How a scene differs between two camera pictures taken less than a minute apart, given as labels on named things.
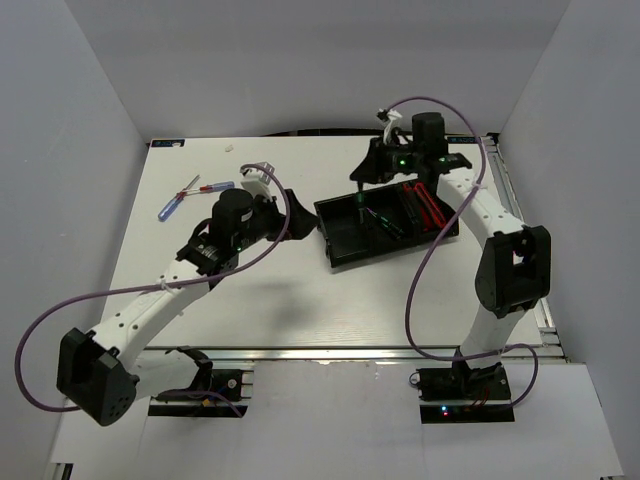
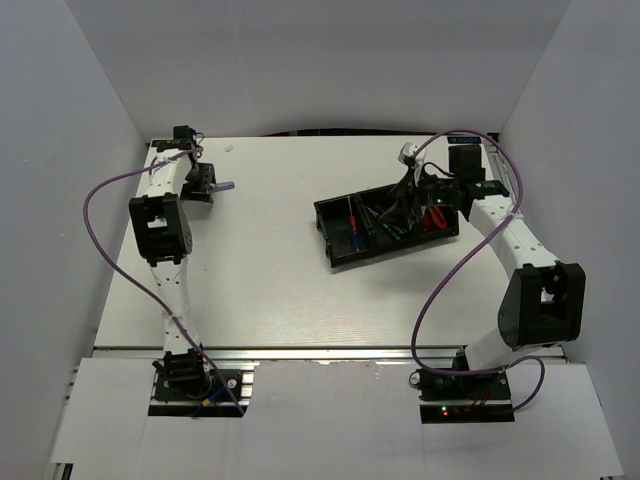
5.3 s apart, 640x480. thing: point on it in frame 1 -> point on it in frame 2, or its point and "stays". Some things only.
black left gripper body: [293, 231] -> [198, 180]
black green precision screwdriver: [392, 229] stays
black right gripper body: [390, 160] -> [424, 193]
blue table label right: [461, 140] stays
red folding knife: [430, 214] stays
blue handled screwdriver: [214, 186] stays
